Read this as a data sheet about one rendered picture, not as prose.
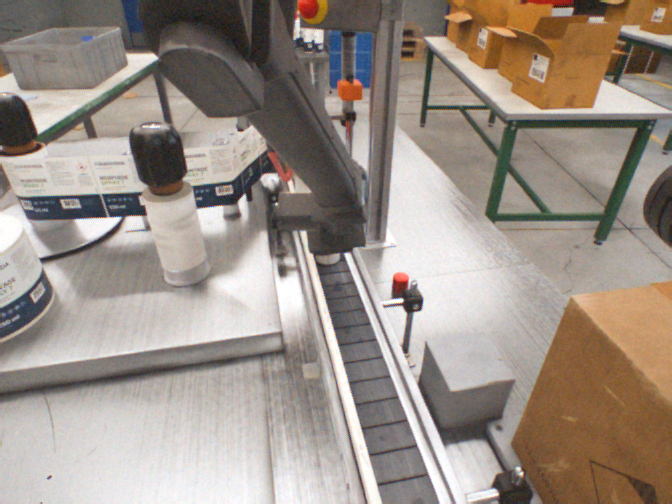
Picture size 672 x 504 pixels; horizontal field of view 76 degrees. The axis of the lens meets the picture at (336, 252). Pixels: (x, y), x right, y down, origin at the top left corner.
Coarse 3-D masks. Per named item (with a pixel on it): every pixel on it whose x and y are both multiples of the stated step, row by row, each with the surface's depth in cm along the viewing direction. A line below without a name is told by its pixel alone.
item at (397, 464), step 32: (352, 288) 83; (320, 320) 81; (352, 320) 76; (352, 352) 70; (352, 384) 64; (384, 384) 64; (384, 416) 60; (352, 448) 60; (384, 448) 56; (416, 448) 56; (384, 480) 53; (416, 480) 53
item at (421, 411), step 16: (352, 256) 79; (368, 288) 70; (384, 320) 64; (384, 336) 63; (400, 352) 59; (400, 368) 57; (416, 384) 55; (416, 400) 53; (432, 432) 49; (432, 448) 48; (448, 464) 46; (448, 480) 45; (464, 496) 43
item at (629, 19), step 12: (600, 0) 457; (612, 0) 444; (624, 0) 431; (636, 0) 430; (648, 0) 431; (612, 12) 455; (624, 12) 438; (636, 12) 437; (624, 24) 442; (636, 24) 443
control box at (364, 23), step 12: (324, 0) 79; (336, 0) 78; (348, 0) 77; (360, 0) 76; (372, 0) 76; (324, 12) 80; (336, 12) 79; (348, 12) 78; (360, 12) 77; (372, 12) 77; (300, 24) 83; (312, 24) 82; (324, 24) 81; (336, 24) 80; (348, 24) 79; (360, 24) 79; (372, 24) 78
